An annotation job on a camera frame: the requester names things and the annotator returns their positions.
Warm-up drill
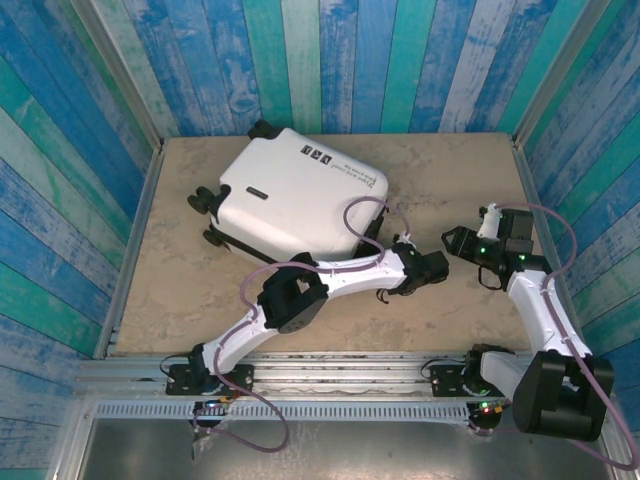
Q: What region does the white slotted cable duct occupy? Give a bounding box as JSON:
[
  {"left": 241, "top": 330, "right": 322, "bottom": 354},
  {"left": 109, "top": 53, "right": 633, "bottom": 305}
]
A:
[{"left": 94, "top": 399, "right": 474, "bottom": 421}]

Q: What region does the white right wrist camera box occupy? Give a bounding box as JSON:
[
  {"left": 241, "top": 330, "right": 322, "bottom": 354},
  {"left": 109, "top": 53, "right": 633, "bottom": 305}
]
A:
[{"left": 475, "top": 202, "right": 503, "bottom": 241}]

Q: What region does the small circuit board with LEDs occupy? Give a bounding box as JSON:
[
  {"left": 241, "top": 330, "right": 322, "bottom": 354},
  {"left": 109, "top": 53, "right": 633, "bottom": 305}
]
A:
[
  {"left": 474, "top": 399, "right": 511, "bottom": 416},
  {"left": 197, "top": 397, "right": 236, "bottom": 416}
]

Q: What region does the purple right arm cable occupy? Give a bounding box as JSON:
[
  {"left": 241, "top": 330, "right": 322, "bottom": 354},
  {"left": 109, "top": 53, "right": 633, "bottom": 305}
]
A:
[{"left": 469, "top": 201, "right": 640, "bottom": 471}]

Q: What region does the aluminium frame post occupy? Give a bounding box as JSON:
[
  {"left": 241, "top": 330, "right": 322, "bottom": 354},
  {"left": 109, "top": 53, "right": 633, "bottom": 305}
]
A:
[
  {"left": 69, "top": 0, "right": 165, "bottom": 151},
  {"left": 512, "top": 0, "right": 614, "bottom": 146}
]

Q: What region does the aluminium table side rail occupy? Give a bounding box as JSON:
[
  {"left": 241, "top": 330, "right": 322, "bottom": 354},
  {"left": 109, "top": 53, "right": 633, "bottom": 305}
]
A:
[
  {"left": 512, "top": 139, "right": 591, "bottom": 361},
  {"left": 92, "top": 144, "right": 166, "bottom": 359}
]

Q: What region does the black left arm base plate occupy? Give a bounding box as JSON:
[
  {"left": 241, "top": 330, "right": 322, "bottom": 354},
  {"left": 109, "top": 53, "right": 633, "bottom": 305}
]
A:
[{"left": 166, "top": 362, "right": 255, "bottom": 397}]

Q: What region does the white hard-shell suitcase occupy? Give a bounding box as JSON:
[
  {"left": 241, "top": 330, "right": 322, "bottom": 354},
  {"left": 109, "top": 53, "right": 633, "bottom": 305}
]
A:
[{"left": 187, "top": 119, "right": 390, "bottom": 266}]

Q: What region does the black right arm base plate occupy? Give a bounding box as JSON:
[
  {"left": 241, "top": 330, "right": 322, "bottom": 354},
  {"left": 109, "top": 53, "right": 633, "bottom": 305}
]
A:
[{"left": 429, "top": 363, "right": 521, "bottom": 399}]

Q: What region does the steel sheet plate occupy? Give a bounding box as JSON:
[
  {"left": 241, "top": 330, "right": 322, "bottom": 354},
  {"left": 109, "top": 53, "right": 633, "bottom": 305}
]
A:
[{"left": 49, "top": 417, "right": 640, "bottom": 480}]

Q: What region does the aluminium mounting rail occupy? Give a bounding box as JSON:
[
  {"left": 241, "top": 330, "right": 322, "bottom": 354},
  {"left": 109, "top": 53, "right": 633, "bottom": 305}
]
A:
[{"left": 74, "top": 352, "right": 609, "bottom": 399}]

